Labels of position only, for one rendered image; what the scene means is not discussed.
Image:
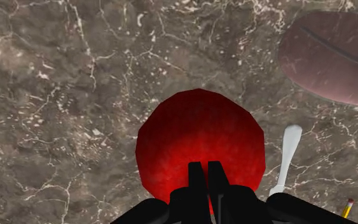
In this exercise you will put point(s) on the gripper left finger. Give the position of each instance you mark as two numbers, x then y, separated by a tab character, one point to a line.
194	189

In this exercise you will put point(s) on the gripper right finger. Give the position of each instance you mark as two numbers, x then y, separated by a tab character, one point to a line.
228	198

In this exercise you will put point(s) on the red round fruit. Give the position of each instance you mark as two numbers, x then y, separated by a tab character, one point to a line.
197	130

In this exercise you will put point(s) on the white plastic utensil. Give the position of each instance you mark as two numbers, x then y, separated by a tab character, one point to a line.
288	149

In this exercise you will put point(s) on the yellow pencil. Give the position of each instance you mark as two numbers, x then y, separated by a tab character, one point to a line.
347	209

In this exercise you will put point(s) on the reddish brown oval potato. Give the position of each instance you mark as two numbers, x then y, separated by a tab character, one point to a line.
330	59

